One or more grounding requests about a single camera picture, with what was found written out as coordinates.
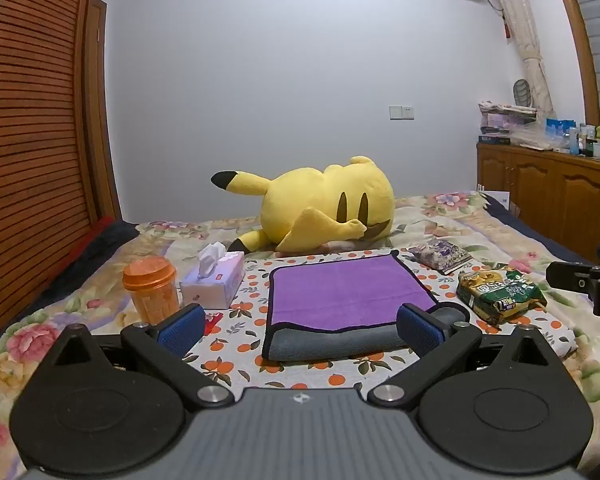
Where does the yellow plush toy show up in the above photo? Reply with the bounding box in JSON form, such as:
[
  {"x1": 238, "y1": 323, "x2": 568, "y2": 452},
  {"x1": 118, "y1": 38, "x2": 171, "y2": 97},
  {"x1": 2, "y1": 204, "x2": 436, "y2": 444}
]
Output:
[{"x1": 211, "y1": 156, "x2": 396, "y2": 253}]

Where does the purple and grey towel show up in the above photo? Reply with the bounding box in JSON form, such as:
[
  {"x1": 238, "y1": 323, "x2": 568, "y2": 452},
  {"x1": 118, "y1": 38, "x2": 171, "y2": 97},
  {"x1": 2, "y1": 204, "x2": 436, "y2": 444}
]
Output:
[{"x1": 261, "y1": 252, "x2": 472, "y2": 362}]

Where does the navy bed sheet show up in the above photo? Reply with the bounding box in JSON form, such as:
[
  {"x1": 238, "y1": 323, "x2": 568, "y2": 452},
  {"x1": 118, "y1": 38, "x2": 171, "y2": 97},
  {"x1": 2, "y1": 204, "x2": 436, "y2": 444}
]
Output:
[{"x1": 482, "y1": 194, "x2": 597, "y2": 265}]

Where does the grey hand fan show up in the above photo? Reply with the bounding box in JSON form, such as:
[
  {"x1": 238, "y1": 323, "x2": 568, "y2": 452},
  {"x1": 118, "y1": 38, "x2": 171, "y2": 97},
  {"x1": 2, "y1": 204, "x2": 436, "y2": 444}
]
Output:
[{"x1": 512, "y1": 79, "x2": 533, "y2": 107}]

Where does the wooden louvred wardrobe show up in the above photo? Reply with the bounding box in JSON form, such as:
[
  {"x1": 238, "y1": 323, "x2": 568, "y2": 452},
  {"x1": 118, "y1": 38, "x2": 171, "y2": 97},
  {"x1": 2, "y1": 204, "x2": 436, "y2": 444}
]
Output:
[{"x1": 0, "y1": 0, "x2": 103, "y2": 356}]

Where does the white tissue box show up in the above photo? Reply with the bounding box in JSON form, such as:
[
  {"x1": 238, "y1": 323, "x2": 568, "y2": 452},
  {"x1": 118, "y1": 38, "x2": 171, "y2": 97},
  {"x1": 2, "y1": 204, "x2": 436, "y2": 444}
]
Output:
[{"x1": 180, "y1": 242, "x2": 246, "y2": 310}]

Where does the wooden cabinet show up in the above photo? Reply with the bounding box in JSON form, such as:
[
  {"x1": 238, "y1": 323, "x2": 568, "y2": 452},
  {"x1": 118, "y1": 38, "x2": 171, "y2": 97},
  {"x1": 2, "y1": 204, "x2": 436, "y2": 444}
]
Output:
[{"x1": 476, "y1": 142, "x2": 600, "y2": 265}]

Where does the wooden door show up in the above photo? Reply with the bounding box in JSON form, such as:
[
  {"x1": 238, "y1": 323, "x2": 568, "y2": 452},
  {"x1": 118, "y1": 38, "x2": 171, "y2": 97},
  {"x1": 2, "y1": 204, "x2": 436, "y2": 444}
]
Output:
[{"x1": 82, "y1": 0, "x2": 125, "y2": 222}]

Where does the orange lidded cup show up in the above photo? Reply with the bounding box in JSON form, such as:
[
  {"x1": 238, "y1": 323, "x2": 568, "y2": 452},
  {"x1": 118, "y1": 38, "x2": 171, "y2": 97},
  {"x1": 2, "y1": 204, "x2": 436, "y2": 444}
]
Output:
[{"x1": 122, "y1": 256, "x2": 181, "y2": 326}]

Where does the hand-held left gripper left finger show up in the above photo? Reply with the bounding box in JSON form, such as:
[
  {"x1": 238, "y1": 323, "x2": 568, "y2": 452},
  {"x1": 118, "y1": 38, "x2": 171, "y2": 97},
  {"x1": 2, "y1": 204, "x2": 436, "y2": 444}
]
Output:
[{"x1": 44, "y1": 304, "x2": 236, "y2": 409}]

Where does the clear plastic bag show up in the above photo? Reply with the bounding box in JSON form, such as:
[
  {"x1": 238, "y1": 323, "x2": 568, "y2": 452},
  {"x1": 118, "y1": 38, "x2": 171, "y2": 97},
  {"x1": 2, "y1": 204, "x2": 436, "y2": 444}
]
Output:
[{"x1": 510, "y1": 122, "x2": 556, "y2": 151}]

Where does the white paper box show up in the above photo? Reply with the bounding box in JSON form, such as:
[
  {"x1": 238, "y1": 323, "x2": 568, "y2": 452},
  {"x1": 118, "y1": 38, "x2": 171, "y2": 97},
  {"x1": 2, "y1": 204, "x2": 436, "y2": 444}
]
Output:
[{"x1": 477, "y1": 185, "x2": 512, "y2": 210}]

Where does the wooden window frame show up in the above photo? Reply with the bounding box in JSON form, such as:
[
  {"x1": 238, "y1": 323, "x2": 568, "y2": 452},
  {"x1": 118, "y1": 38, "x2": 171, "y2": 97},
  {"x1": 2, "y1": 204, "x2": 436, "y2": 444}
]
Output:
[{"x1": 547, "y1": 0, "x2": 600, "y2": 122}]

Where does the patterned cloth bundle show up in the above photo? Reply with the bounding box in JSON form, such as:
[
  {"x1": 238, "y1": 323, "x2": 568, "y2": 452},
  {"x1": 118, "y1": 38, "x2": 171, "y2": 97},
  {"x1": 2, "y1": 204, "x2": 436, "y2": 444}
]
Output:
[{"x1": 478, "y1": 100, "x2": 538, "y2": 115}]

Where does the orange print white cloth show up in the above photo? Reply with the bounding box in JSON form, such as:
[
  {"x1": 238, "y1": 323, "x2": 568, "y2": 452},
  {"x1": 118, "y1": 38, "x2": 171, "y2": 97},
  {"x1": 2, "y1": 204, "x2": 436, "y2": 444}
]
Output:
[{"x1": 180, "y1": 249, "x2": 578, "y2": 402}]

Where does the cream patterned curtain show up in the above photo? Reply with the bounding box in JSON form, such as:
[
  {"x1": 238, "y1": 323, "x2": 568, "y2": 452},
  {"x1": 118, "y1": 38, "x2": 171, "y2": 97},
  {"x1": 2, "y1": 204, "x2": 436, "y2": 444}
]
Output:
[{"x1": 480, "y1": 0, "x2": 557, "y2": 117}]

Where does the green and yellow noodle packet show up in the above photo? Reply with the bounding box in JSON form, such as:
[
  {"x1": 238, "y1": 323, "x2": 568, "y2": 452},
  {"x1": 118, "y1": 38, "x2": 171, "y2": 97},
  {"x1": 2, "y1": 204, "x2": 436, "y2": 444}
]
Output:
[{"x1": 456, "y1": 269, "x2": 548, "y2": 325}]

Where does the blue and white box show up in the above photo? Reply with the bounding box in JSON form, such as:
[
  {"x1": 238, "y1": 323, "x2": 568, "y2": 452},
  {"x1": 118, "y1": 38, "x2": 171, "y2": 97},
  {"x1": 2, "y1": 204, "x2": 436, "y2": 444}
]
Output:
[{"x1": 545, "y1": 118, "x2": 577, "y2": 149}]

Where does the pink purple box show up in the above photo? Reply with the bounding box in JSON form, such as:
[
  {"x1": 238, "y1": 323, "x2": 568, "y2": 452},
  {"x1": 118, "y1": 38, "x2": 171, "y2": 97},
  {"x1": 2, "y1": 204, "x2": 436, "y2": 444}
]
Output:
[{"x1": 481, "y1": 112, "x2": 537, "y2": 136}]

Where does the dark fuzzy blanket red trim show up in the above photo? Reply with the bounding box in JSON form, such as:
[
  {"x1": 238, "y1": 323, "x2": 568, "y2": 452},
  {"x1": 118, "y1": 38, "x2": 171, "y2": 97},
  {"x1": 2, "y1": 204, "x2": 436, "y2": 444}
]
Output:
[{"x1": 0, "y1": 217, "x2": 142, "y2": 361}]

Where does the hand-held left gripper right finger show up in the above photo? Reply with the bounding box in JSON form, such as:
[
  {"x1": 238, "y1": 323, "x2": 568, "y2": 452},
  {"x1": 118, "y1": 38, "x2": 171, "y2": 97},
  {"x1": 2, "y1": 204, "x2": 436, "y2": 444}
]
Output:
[{"x1": 367, "y1": 304, "x2": 558, "y2": 409}]

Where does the purple snack packet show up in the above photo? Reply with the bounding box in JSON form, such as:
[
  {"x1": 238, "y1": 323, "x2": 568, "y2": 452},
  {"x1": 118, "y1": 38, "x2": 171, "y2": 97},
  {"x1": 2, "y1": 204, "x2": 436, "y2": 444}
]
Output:
[{"x1": 409, "y1": 239, "x2": 473, "y2": 275}]

